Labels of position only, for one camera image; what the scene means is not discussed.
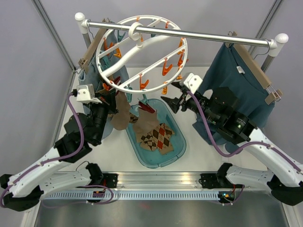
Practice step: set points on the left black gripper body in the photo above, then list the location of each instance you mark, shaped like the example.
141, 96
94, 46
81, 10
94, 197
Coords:
111, 109

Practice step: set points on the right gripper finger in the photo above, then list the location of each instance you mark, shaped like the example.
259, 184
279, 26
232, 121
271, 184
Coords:
173, 103
177, 85

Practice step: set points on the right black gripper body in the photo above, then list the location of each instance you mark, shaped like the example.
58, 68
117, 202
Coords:
191, 103

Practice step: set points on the teal clip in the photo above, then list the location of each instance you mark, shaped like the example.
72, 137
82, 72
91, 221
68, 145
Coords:
145, 100
129, 97

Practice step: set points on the white round clip hanger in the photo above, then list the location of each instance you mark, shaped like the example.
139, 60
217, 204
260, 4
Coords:
159, 58

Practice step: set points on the brown argyle sock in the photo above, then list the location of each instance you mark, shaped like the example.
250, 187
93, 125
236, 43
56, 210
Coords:
133, 118

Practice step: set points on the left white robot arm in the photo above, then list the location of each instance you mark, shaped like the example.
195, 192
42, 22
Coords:
26, 189

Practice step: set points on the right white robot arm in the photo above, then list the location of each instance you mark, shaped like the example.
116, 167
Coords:
219, 111

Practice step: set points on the orange clip front left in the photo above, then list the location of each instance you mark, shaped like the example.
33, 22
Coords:
106, 86

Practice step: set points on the teal clip front left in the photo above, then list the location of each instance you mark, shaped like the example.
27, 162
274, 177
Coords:
145, 100

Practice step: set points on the orange clip right rim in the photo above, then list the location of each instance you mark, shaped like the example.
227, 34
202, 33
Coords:
142, 85

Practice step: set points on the left beige clothes hanger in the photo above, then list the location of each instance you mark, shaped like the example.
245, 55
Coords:
90, 52

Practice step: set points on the beige clothes hanger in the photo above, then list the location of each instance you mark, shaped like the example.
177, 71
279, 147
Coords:
258, 73
90, 52

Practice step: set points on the right beige clothes hanger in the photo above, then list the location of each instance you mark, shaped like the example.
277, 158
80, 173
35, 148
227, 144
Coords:
258, 73

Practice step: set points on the teal plastic basin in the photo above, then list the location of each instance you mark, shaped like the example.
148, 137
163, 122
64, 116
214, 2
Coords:
153, 159

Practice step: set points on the blue denim garment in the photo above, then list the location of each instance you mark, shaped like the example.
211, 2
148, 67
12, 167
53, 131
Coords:
92, 77

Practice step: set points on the orange argyle sock in basin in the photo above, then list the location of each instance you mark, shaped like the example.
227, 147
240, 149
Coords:
158, 138

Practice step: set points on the teal long sleeve shirt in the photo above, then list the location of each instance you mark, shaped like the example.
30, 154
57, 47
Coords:
228, 69

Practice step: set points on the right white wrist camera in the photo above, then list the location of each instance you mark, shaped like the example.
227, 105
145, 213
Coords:
191, 81

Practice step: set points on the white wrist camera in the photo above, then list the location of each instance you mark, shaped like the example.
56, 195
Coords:
86, 94
191, 81

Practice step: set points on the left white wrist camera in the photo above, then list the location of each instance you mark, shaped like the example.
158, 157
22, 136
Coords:
86, 94

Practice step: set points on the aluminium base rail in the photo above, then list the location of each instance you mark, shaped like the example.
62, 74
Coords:
165, 179

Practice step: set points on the white slotted cable duct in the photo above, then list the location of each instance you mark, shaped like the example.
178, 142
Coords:
136, 195

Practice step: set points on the metal clothes rack rail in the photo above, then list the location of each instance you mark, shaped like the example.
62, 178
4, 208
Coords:
274, 45

